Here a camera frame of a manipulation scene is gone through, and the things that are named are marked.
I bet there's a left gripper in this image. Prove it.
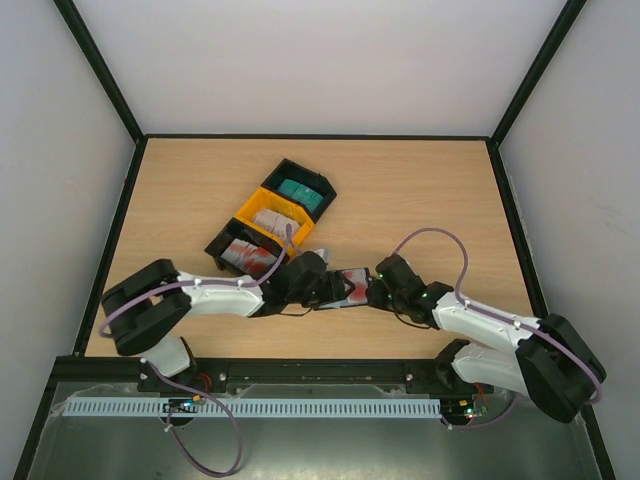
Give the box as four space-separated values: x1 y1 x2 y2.
288 272 355 309

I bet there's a black leather card holder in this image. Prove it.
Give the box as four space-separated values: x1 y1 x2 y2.
313 267 371 310

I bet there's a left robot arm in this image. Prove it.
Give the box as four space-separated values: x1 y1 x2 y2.
99 251 355 377

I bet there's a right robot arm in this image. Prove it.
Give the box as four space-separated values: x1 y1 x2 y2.
368 254 606 423

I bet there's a red patterned card stack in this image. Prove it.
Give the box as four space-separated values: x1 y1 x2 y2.
221 239 277 277

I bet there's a black bin with red cards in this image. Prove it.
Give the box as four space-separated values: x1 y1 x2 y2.
204 218 283 278

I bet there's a teal card stack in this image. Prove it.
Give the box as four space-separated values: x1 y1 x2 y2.
277 179 323 212

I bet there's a yellow card bin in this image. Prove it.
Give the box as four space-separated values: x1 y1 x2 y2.
234 187 315 246

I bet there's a black bin with teal cards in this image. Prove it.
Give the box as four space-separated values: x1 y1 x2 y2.
261 159 337 223

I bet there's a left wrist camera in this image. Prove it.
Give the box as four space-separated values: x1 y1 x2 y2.
314 248 330 265

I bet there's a black aluminium frame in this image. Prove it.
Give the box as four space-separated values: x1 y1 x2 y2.
9 0 617 480

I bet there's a white slotted cable duct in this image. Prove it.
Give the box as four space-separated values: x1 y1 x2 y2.
62 397 441 419

